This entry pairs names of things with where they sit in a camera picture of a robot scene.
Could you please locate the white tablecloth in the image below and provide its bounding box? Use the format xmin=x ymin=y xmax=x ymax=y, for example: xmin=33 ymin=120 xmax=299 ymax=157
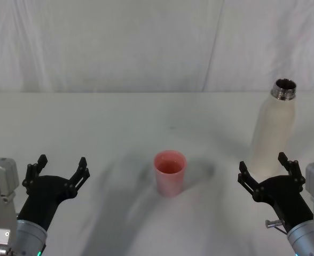
xmin=0 ymin=91 xmax=314 ymax=256

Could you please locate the cream vacuum bottle steel neck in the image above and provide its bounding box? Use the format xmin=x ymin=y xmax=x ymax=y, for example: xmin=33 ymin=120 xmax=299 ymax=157
xmin=248 ymin=78 xmax=298 ymax=180

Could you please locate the white curtain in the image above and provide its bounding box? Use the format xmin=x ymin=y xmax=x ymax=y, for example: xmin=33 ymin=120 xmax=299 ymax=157
xmin=0 ymin=0 xmax=314 ymax=94

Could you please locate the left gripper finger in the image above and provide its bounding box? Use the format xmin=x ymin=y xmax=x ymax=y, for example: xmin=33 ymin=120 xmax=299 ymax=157
xmin=21 ymin=154 xmax=49 ymax=196
xmin=63 ymin=157 xmax=91 ymax=199

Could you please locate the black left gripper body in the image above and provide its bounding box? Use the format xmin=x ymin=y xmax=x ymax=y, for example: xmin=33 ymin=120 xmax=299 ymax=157
xmin=17 ymin=175 xmax=78 ymax=233

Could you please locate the thin cable with silver plug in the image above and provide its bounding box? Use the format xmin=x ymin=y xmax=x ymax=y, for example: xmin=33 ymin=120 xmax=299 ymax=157
xmin=265 ymin=218 xmax=291 ymax=237

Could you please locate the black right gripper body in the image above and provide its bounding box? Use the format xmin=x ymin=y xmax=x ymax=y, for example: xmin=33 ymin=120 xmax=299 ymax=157
xmin=253 ymin=175 xmax=314 ymax=233

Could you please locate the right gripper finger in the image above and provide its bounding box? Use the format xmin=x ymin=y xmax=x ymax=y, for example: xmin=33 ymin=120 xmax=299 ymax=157
xmin=277 ymin=151 xmax=307 ymax=193
xmin=237 ymin=161 xmax=265 ymax=204

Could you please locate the pink cup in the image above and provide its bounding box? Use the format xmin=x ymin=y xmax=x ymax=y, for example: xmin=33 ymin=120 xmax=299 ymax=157
xmin=153 ymin=150 xmax=187 ymax=198

